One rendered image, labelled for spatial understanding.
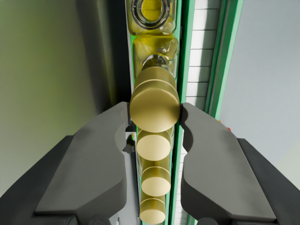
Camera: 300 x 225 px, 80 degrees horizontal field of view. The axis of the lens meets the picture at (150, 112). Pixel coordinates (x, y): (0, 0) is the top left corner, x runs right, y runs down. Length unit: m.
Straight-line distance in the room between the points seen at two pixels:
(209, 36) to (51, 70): 0.32
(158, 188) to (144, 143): 0.07
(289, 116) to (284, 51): 0.24
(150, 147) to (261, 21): 0.51
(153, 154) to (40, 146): 0.12
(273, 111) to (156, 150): 0.60
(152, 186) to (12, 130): 0.15
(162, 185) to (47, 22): 0.22
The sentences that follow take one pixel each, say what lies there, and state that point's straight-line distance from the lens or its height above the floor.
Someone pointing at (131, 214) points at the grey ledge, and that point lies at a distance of 0.83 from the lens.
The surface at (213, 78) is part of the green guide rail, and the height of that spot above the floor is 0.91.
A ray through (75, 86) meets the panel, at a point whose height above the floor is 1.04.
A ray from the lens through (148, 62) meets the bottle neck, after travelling 0.18.
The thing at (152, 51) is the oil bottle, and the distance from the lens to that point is 0.21.
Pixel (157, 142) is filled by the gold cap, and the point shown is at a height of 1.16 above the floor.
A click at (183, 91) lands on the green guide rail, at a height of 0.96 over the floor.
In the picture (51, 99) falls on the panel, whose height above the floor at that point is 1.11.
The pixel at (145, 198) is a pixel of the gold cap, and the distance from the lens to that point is 0.26.
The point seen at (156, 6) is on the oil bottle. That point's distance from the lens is 0.23.
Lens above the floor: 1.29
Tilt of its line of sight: 60 degrees down
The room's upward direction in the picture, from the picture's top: 177 degrees counter-clockwise
